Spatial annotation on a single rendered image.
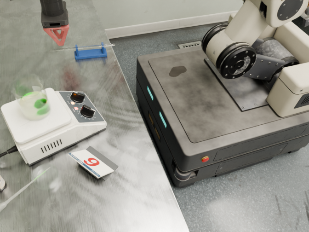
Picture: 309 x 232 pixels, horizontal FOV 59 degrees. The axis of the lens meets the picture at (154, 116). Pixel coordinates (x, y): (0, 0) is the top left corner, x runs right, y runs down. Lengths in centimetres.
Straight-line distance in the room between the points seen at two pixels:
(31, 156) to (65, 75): 30
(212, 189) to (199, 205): 12
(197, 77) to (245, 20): 40
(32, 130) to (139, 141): 24
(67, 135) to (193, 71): 97
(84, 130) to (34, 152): 12
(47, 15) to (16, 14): 36
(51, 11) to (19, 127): 33
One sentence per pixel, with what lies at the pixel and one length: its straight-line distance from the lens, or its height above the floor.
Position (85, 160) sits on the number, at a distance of 62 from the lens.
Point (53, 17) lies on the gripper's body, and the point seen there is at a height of 90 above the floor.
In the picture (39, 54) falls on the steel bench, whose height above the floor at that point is 75.
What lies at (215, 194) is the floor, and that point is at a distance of 149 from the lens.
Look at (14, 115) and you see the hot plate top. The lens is 66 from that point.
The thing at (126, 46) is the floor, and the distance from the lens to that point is 222.
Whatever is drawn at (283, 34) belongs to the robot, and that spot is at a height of 53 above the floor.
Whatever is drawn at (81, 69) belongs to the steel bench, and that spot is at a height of 75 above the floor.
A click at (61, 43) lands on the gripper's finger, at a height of 81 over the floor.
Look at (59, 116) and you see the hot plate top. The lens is 63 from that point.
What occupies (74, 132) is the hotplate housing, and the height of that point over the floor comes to 80.
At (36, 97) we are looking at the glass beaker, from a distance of 58.
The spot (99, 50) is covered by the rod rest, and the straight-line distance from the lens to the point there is 92.
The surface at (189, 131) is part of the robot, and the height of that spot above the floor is 36.
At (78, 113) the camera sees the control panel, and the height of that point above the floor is 81.
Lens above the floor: 131
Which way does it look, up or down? 50 degrees down
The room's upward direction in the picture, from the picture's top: 6 degrees clockwise
